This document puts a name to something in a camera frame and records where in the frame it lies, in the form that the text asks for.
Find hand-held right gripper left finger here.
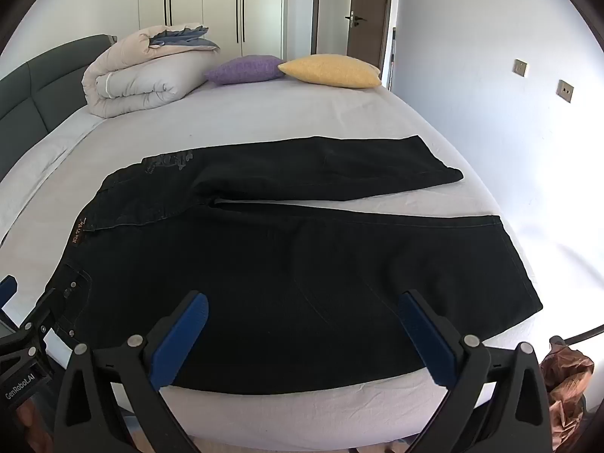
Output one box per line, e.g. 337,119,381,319
53,290,211,453

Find folded beige duvet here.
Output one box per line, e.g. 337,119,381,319
82,25,221,119

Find brown plastic bag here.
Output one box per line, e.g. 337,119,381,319
539,335,595,453

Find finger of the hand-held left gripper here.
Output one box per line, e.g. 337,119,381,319
0,274,18,313
19,287,64,341

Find yellow pillow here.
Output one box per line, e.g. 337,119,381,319
277,54,382,89

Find white wardrobe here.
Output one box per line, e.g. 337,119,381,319
138,0,286,60

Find black pants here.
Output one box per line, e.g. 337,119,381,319
35,134,543,394

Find grey padded headboard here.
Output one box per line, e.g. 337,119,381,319
0,34,118,180

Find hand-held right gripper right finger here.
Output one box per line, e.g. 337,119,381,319
398,289,553,453

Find black round rim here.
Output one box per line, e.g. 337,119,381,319
550,323,604,346

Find purple pillow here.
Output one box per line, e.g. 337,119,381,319
204,55,286,86

